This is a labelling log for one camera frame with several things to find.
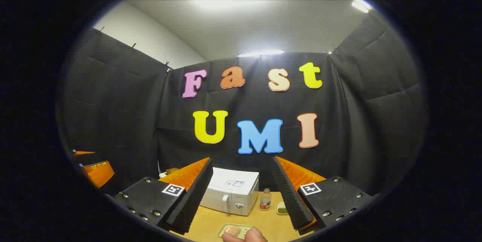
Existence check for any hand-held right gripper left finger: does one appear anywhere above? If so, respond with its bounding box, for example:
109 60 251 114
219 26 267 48
113 157 214 234

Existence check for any black backdrop cloth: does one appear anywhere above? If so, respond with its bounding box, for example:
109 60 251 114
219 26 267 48
56 10 430 201

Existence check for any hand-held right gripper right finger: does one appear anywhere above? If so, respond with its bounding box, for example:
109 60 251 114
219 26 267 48
271 155 374 232

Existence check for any white microwave oven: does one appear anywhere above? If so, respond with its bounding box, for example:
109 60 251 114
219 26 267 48
200 167 260 216

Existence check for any pale green square plate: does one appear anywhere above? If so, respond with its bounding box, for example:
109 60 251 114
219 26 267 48
218 223 255 240

